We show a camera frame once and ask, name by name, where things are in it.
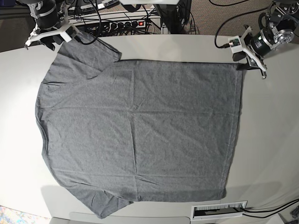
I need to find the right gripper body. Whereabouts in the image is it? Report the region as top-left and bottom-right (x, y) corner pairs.
(25, 2), (78, 48)

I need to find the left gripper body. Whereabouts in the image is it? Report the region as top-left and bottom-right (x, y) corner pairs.
(240, 25), (267, 78)

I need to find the grey T-shirt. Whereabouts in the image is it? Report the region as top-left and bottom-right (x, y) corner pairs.
(36, 33), (243, 219)

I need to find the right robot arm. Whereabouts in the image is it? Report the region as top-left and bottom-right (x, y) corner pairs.
(23, 0), (79, 50)

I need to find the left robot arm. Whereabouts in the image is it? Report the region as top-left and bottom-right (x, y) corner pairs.
(229, 0), (299, 78)

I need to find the black power strip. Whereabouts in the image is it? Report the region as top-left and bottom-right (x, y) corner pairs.
(110, 21), (146, 30)

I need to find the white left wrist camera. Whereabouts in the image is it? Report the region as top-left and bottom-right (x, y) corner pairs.
(228, 36), (243, 54)

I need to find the black camera cable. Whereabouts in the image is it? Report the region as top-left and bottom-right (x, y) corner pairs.
(214, 2), (274, 49)

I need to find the white table leg post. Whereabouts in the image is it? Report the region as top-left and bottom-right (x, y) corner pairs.
(160, 16), (169, 35)

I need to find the black cable pair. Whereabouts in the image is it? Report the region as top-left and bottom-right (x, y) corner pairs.
(240, 198), (299, 218)

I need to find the white cable grommet tray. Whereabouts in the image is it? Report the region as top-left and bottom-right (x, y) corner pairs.
(190, 201), (248, 221)

